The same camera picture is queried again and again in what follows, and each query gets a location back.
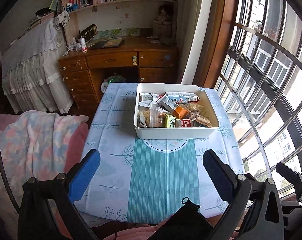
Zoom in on beige soda cracker pack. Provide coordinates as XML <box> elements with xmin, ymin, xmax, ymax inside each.
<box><xmin>195</xmin><ymin>115</ymin><xmax>212</xmax><ymax>128</ymax></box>

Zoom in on wooden desk with drawers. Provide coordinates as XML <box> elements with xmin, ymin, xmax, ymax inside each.
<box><xmin>58</xmin><ymin>37</ymin><xmax>179</xmax><ymax>115</ymax></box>

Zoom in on light blue patterned tablecloth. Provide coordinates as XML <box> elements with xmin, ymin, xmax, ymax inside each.
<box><xmin>76</xmin><ymin>83</ymin><xmax>244</xmax><ymax>224</ymax></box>

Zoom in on clear pack peanut cookies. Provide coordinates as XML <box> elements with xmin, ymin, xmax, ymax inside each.
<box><xmin>138</xmin><ymin>110</ymin><xmax>150</xmax><ymax>127</ymax></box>

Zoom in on red biscuit roll pack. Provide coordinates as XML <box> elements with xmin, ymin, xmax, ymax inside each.
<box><xmin>166</xmin><ymin>92</ymin><xmax>200</xmax><ymax>103</ymax></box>

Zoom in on dark book on desk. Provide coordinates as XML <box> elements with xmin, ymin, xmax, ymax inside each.
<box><xmin>89</xmin><ymin>38</ymin><xmax>125</xmax><ymax>49</ymax></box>

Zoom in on red Cookies snack pack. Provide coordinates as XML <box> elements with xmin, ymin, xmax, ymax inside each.
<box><xmin>175</xmin><ymin>119</ymin><xmax>199</xmax><ymax>128</ymax></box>

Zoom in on window metal grille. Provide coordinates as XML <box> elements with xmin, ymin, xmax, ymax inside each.
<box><xmin>215</xmin><ymin>0</ymin><xmax>302</xmax><ymax>198</ymax></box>

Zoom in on orange snack pack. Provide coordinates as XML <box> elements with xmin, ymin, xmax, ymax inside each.
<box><xmin>157</xmin><ymin>96</ymin><xmax>189</xmax><ymax>119</ymax></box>

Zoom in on green tea candy pack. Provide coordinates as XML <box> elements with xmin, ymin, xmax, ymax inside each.
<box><xmin>164</xmin><ymin>114</ymin><xmax>175</xmax><ymax>128</ymax></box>

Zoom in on white plastic storage bin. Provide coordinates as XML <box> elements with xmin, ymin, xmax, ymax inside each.
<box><xmin>134</xmin><ymin>83</ymin><xmax>219</xmax><ymax>139</ymax></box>

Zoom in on wooden bookshelf with books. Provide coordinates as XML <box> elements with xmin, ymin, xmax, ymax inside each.
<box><xmin>62</xmin><ymin>0</ymin><xmax>178</xmax><ymax>42</ymax></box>

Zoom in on white red bottle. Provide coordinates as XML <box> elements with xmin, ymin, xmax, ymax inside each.
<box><xmin>80</xmin><ymin>37</ymin><xmax>87</xmax><ymax>52</ymax></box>

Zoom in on clear bag yellow pastries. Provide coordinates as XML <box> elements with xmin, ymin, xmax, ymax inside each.
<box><xmin>150</xmin><ymin>105</ymin><xmax>167</xmax><ymax>128</ymax></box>

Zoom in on green white plastic bag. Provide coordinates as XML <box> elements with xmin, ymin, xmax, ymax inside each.
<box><xmin>101</xmin><ymin>75</ymin><xmax>126</xmax><ymax>94</ymax></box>

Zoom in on black cable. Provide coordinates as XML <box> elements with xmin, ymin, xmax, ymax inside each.
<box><xmin>0</xmin><ymin>117</ymin><xmax>21</xmax><ymax>212</ymax></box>

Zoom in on clear round rice cracker pack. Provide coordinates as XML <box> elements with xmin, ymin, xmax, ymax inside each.
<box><xmin>185</xmin><ymin>103</ymin><xmax>203</xmax><ymax>113</ymax></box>

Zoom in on pastel floral blanket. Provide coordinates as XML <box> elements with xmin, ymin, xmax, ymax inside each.
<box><xmin>0</xmin><ymin>109</ymin><xmax>90</xmax><ymax>240</ymax></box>

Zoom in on silver red stripe bag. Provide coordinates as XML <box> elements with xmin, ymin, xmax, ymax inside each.
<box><xmin>138</xmin><ymin>92</ymin><xmax>160</xmax><ymax>108</ymax></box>

